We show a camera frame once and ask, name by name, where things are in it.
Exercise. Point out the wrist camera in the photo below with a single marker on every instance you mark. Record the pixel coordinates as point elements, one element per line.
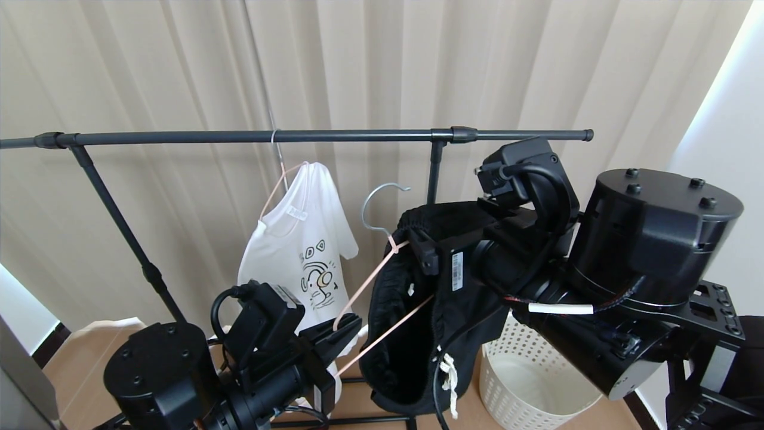
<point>262,322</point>
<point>525,152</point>

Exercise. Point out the white laundry basket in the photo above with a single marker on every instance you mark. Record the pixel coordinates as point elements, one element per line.
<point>525,388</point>

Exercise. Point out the beige curtain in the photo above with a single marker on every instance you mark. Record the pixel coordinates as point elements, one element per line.
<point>149,71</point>

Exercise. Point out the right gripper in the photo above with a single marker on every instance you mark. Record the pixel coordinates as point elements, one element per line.
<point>507,257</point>

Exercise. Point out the pink clothes hanger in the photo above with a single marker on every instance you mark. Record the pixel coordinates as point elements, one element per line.
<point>363,214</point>
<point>274,191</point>

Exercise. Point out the white printed t-shirt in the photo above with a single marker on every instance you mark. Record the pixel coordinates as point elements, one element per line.
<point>280,251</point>

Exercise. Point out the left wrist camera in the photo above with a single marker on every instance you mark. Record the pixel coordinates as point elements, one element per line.
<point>262,322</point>

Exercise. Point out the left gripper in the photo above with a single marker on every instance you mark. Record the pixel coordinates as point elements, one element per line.
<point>280,394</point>

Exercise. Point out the black clothes rack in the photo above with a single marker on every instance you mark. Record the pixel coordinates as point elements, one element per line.
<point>239,137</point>

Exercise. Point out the black shorts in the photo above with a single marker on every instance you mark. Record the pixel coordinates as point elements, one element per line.
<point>406,334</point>

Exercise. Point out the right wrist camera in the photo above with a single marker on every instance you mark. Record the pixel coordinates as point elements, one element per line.
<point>525,152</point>

